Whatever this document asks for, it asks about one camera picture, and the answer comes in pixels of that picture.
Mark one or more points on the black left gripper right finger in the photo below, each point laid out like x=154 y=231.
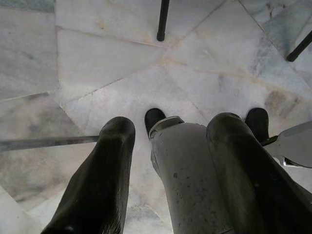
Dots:
x=251 y=195

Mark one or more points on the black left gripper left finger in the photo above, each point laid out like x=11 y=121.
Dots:
x=102 y=182

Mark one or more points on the silver robot left leg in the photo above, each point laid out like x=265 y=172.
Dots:
x=190 y=170

